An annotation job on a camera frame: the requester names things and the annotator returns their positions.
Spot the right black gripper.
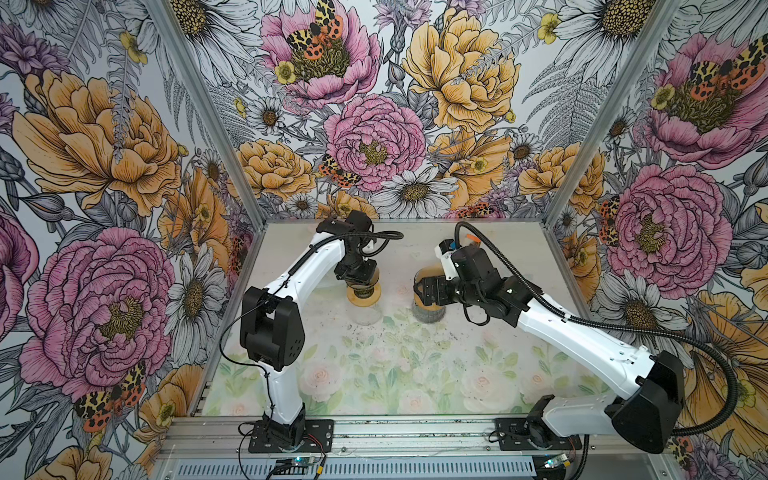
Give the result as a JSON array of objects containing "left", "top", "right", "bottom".
[{"left": 413, "top": 274, "right": 484, "bottom": 306}]

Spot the single brown coffee filter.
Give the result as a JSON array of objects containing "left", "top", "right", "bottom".
[{"left": 414, "top": 264, "right": 445, "bottom": 288}]

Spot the clear glass flask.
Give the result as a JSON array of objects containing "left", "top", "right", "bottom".
[{"left": 350, "top": 305, "right": 384, "bottom": 327}]

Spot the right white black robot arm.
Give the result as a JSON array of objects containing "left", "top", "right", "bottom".
[{"left": 414, "top": 245, "right": 684, "bottom": 454}]

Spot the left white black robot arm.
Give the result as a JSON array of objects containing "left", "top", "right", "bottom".
[{"left": 239, "top": 211, "right": 404, "bottom": 453}]

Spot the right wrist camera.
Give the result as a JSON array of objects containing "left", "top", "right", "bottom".
[{"left": 434, "top": 239, "right": 459, "bottom": 281}]

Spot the right black corrugated cable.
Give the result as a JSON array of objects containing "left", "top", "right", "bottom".
[{"left": 453, "top": 220, "right": 739, "bottom": 438}]

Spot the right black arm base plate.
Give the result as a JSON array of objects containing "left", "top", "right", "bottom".
[{"left": 494, "top": 417, "right": 582, "bottom": 451}]

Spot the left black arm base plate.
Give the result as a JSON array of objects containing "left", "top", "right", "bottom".
[{"left": 248, "top": 418, "right": 335, "bottom": 454}]

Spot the white vented cable duct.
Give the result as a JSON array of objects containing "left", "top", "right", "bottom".
[{"left": 162, "top": 456, "right": 536, "bottom": 479}]

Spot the aluminium rail frame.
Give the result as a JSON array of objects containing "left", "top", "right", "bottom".
[{"left": 158, "top": 414, "right": 580, "bottom": 460}]

